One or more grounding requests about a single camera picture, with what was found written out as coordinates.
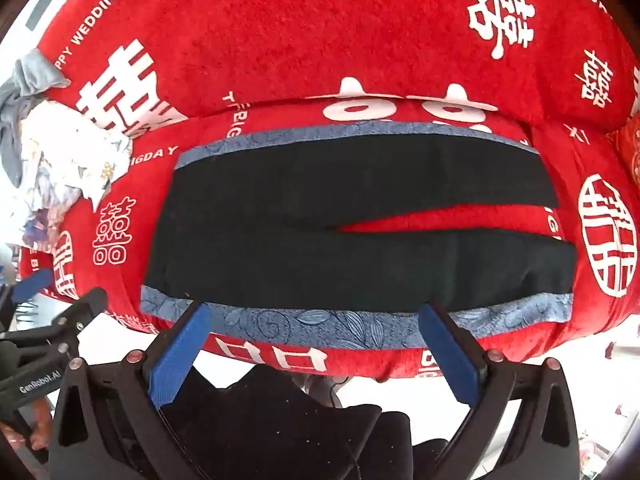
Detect white appliance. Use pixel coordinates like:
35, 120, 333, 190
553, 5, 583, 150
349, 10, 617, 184
7, 0, 83, 48

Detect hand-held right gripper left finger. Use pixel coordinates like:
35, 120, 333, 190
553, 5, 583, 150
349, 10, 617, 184
50, 301, 213, 480

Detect red printed blanket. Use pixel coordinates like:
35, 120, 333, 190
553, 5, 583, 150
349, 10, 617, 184
15, 0, 640, 382

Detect black pants with blue stripes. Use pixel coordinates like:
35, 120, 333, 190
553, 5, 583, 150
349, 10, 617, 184
140, 121, 579, 352

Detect red patterned cushion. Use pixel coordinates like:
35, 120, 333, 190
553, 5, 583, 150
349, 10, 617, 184
607, 114, 640, 192

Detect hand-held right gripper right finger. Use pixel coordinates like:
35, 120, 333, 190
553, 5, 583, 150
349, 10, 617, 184
418, 301, 586, 480

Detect grey cloth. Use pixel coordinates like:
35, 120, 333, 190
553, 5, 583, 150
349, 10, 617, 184
0, 49, 72, 187

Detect white floral cloth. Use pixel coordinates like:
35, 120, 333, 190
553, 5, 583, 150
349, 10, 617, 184
9, 100, 133, 252

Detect person's left hand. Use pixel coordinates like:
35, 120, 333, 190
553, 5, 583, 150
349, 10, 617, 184
0, 417, 53, 453

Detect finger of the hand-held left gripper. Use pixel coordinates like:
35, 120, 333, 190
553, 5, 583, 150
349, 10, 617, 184
0, 268, 56, 313
0, 287, 110, 385

